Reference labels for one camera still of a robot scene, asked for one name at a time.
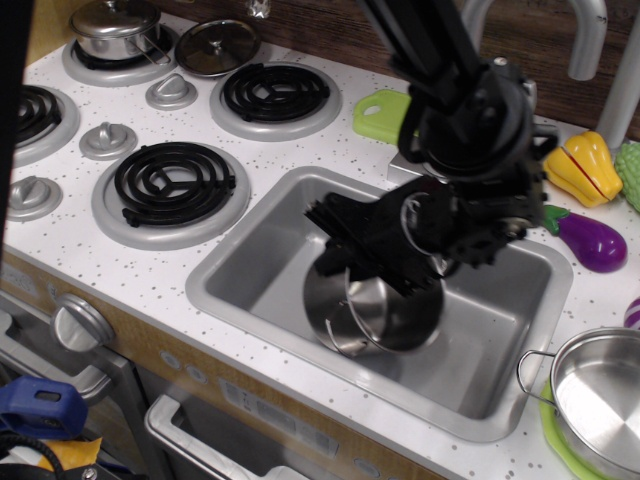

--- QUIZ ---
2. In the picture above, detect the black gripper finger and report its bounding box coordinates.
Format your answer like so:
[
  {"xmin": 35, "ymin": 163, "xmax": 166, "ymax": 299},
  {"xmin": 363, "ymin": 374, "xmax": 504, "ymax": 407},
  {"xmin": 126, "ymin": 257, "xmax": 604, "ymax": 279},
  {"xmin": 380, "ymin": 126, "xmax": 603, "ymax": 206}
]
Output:
[{"xmin": 314, "ymin": 239, "xmax": 357, "ymax": 277}]

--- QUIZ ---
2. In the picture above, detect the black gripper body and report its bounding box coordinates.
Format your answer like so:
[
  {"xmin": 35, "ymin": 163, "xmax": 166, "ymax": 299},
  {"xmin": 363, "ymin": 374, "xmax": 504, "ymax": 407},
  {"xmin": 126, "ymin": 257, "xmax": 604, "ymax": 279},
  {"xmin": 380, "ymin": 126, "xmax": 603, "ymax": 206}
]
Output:
[{"xmin": 305, "ymin": 176, "xmax": 458, "ymax": 296}]

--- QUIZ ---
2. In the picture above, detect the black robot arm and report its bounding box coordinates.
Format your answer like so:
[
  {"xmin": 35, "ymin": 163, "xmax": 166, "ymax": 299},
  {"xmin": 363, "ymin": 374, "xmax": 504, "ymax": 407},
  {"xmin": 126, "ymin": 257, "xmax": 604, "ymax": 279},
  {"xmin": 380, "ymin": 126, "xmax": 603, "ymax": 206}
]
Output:
[{"xmin": 307, "ymin": 1, "xmax": 557, "ymax": 295}]

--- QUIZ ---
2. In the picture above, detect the grey metal sink basin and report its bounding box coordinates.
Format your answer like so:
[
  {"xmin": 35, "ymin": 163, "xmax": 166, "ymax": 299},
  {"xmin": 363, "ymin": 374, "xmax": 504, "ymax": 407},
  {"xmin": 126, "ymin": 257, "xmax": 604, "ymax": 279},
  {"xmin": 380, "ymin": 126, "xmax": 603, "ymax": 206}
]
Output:
[{"xmin": 186, "ymin": 167, "xmax": 573, "ymax": 442}]

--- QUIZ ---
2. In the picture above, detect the dark glass pot lid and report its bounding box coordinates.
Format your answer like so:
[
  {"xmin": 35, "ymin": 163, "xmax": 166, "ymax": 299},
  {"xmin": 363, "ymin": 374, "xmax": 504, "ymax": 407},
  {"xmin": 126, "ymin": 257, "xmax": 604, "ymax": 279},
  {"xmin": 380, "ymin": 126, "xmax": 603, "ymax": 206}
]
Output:
[{"xmin": 174, "ymin": 19, "xmax": 261, "ymax": 78}]

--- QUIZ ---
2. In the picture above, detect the small lidded steel pot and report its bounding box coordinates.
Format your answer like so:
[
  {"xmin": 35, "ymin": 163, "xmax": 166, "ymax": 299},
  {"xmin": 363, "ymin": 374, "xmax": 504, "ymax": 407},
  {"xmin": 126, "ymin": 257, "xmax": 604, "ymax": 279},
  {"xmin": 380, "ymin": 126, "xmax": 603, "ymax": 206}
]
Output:
[{"xmin": 69, "ymin": 0, "xmax": 170, "ymax": 65}]

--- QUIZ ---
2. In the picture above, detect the green cutting board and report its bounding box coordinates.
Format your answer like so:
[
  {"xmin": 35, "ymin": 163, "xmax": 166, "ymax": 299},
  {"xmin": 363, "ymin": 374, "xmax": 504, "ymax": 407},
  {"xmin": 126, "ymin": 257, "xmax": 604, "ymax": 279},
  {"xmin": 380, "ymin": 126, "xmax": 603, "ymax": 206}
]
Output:
[{"xmin": 352, "ymin": 89, "xmax": 411, "ymax": 145}]

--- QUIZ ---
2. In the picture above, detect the back right stove burner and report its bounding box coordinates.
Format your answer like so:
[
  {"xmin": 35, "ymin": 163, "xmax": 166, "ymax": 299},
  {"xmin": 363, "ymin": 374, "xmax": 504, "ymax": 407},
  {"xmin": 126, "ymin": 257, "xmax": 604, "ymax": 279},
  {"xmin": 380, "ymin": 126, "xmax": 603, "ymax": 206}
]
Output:
[{"xmin": 209, "ymin": 62, "xmax": 342, "ymax": 142}]

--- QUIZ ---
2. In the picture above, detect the stove burner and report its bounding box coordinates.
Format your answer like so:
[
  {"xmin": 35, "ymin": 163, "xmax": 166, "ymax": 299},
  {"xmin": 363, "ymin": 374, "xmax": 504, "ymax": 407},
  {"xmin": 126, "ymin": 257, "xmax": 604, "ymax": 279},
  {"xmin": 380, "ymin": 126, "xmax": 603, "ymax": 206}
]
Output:
[
  {"xmin": 13, "ymin": 85, "xmax": 80, "ymax": 168},
  {"xmin": 91, "ymin": 142, "xmax": 251, "ymax": 251},
  {"xmin": 209, "ymin": 62, "xmax": 342, "ymax": 142},
  {"xmin": 62, "ymin": 25, "xmax": 178, "ymax": 88}
]

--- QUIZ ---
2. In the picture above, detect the front right stove burner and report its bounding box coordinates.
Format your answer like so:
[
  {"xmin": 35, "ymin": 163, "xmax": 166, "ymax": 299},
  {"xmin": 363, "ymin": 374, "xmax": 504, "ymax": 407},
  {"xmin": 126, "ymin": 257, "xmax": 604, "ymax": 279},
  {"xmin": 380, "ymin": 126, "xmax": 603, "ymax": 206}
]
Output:
[{"xmin": 91, "ymin": 142, "xmax": 251, "ymax": 251}]

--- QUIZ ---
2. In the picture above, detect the yellow toy bell pepper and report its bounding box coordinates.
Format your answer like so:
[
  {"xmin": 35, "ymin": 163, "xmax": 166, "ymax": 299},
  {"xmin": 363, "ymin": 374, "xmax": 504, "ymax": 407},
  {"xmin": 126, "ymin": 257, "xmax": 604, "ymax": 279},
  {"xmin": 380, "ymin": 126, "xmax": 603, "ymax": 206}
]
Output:
[{"xmin": 543, "ymin": 131, "xmax": 623, "ymax": 208}]

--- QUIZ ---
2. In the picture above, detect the purple toy eggplant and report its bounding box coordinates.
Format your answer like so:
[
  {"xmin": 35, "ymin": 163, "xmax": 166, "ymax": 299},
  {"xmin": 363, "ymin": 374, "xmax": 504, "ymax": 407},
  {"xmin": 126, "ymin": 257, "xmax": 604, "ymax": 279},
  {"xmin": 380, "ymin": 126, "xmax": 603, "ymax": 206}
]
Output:
[{"xmin": 543, "ymin": 205, "xmax": 628, "ymax": 273}]

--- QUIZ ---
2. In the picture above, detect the green plate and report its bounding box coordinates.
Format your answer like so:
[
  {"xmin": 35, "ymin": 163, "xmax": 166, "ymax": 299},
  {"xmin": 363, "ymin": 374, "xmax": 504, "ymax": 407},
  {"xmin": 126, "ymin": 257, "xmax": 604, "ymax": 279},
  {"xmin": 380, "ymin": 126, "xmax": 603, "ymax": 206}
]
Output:
[{"xmin": 539, "ymin": 383, "xmax": 602, "ymax": 480}]

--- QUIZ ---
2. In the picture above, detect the silver stove knob top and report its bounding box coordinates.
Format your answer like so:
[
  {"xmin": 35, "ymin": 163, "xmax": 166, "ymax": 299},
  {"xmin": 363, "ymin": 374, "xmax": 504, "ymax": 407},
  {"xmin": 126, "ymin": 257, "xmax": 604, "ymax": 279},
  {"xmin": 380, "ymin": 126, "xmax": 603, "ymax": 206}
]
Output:
[{"xmin": 145, "ymin": 73, "xmax": 198, "ymax": 111}]

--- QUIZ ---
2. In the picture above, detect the silver stove knob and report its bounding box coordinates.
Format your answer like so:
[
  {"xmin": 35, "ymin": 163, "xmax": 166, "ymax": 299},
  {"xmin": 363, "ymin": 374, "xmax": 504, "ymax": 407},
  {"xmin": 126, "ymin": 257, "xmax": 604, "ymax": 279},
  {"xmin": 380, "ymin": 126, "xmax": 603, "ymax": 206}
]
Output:
[
  {"xmin": 79, "ymin": 122, "xmax": 138, "ymax": 161},
  {"xmin": 7, "ymin": 176, "xmax": 63, "ymax": 222},
  {"xmin": 145, "ymin": 73, "xmax": 198, "ymax": 111}
]

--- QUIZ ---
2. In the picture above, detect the green toy vegetable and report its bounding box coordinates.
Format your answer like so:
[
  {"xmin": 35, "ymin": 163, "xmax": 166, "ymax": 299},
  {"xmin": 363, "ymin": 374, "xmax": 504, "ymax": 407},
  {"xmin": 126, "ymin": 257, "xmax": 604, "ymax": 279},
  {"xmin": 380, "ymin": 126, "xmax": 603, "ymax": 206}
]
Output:
[{"xmin": 614, "ymin": 143, "xmax": 640, "ymax": 212}]

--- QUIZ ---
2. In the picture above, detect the white vertical pole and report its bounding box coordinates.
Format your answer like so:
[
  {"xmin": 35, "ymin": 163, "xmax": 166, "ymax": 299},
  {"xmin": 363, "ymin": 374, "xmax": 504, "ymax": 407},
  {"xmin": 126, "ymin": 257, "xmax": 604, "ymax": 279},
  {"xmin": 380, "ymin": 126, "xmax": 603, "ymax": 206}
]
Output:
[{"xmin": 596, "ymin": 12, "xmax": 639, "ymax": 151}]

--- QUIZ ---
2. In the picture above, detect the purple striped toy onion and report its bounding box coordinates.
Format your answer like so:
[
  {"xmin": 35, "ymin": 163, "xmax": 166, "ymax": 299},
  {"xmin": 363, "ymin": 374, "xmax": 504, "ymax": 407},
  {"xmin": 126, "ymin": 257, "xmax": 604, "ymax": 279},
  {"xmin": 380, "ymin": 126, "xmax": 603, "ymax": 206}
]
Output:
[{"xmin": 623, "ymin": 297, "xmax": 640, "ymax": 330}]

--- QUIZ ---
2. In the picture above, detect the silver stove knob middle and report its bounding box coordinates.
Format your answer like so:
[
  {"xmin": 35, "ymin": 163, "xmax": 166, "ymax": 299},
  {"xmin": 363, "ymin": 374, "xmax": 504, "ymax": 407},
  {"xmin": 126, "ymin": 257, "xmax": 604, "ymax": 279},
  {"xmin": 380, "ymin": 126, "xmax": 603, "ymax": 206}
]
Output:
[{"xmin": 79, "ymin": 122, "xmax": 138, "ymax": 161}]

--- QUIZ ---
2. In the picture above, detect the back left stove burner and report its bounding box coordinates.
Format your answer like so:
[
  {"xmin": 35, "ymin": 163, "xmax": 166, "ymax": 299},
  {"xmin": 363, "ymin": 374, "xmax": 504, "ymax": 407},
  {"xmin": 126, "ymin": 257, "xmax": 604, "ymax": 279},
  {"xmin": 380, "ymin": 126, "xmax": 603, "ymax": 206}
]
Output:
[{"xmin": 62, "ymin": 25, "xmax": 178, "ymax": 88}]

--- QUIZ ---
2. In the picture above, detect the silver oven dial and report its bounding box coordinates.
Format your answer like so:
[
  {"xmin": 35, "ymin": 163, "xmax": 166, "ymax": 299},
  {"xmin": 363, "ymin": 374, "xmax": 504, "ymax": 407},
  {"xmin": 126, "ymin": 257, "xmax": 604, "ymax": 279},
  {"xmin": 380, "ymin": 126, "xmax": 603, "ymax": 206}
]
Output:
[{"xmin": 50, "ymin": 293, "xmax": 116, "ymax": 353}]

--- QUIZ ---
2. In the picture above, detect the silver faucet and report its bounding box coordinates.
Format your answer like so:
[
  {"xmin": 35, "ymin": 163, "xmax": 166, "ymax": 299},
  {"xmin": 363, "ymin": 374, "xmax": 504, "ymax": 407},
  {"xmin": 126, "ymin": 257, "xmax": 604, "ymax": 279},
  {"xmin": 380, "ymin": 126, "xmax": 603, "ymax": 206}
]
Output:
[{"xmin": 387, "ymin": 0, "xmax": 609, "ymax": 189}]

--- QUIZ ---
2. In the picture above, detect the silver stove knob lower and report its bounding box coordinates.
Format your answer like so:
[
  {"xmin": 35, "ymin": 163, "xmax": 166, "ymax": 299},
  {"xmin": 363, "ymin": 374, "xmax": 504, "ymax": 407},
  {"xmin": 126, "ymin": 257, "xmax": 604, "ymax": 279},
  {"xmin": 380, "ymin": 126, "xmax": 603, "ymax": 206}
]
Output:
[{"xmin": 7, "ymin": 176, "xmax": 63, "ymax": 222}]

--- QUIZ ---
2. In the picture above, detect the blue clamp tool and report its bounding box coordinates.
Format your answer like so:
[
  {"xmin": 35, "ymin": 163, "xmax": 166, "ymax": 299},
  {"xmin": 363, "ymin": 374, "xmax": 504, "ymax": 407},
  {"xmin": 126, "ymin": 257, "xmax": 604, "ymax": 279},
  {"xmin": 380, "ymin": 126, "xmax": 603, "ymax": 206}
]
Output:
[{"xmin": 1, "ymin": 376, "xmax": 89, "ymax": 440}]

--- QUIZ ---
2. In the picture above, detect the silver dishwasher door handle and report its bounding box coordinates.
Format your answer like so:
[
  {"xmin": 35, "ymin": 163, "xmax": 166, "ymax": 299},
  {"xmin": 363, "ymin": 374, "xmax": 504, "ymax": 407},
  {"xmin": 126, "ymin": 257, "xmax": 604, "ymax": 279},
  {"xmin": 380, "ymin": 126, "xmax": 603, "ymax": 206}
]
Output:
[{"xmin": 144, "ymin": 394, "xmax": 326, "ymax": 479}]

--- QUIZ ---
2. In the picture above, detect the steel pan with handle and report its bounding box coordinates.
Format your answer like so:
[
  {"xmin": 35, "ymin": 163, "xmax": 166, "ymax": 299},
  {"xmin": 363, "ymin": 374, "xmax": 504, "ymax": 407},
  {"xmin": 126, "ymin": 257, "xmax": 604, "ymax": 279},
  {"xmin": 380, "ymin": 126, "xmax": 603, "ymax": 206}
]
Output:
[{"xmin": 516, "ymin": 327, "xmax": 639, "ymax": 479}]

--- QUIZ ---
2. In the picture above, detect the silver oven door handle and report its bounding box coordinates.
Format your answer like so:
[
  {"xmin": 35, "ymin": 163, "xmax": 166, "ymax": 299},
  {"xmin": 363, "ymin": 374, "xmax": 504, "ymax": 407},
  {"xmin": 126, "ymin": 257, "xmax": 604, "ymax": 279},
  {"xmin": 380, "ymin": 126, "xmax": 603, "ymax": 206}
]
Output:
[{"xmin": 1, "ymin": 292, "xmax": 137, "ymax": 406}]

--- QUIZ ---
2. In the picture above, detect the black cable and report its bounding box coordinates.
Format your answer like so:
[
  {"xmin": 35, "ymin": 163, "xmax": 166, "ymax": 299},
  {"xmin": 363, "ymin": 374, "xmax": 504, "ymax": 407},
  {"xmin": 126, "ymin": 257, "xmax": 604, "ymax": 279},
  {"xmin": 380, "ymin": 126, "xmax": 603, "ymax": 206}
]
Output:
[{"xmin": 0, "ymin": 428, "xmax": 66, "ymax": 476}]

